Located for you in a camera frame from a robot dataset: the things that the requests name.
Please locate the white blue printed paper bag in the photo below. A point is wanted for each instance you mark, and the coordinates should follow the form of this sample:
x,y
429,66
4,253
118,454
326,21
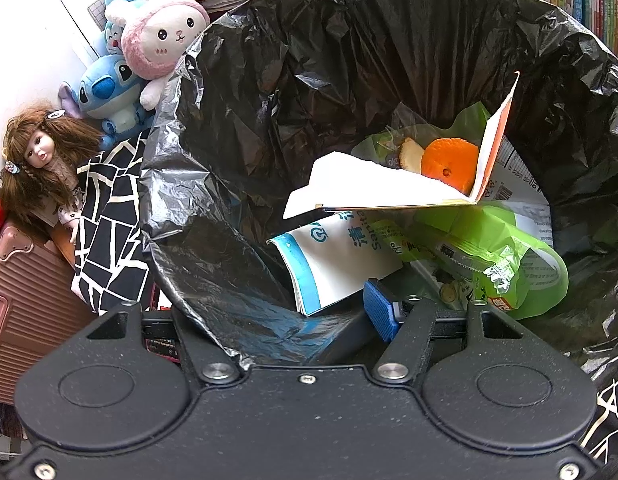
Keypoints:
x,y
329,265

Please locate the pink bunny plush toy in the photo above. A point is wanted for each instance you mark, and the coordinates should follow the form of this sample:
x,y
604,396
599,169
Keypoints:
x,y
164,35

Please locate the orange peel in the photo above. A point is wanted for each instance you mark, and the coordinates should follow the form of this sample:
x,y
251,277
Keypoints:
x,y
449,162

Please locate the white orange paper carton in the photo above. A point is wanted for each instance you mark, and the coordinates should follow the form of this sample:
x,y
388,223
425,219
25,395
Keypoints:
x,y
369,185

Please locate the pink ribbed suitcase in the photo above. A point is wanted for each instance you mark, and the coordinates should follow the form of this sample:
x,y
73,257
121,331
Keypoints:
x,y
34,310

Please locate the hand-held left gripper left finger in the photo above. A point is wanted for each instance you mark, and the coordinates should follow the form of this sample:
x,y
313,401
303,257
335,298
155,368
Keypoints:
x,y
194,345

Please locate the brown-haired doll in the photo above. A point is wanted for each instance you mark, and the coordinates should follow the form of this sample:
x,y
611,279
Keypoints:
x,y
36,145

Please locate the small light blue plush toy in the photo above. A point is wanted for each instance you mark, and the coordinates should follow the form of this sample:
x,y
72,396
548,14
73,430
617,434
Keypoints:
x,y
113,37

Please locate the blue alien plush toy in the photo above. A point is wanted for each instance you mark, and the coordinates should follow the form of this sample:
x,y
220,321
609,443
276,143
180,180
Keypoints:
x,y
109,85

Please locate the bin with black plastic bag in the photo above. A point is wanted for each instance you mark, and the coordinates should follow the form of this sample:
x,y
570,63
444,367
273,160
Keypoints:
x,y
289,60

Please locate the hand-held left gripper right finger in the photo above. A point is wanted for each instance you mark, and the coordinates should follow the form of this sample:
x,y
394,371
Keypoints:
x,y
381,310

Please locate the bright green snack packet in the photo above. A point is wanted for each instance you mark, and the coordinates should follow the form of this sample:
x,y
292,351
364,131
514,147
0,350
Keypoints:
x,y
489,240

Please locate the pale green clear packet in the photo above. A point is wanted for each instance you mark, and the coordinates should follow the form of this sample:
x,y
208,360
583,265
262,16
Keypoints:
x,y
469,120

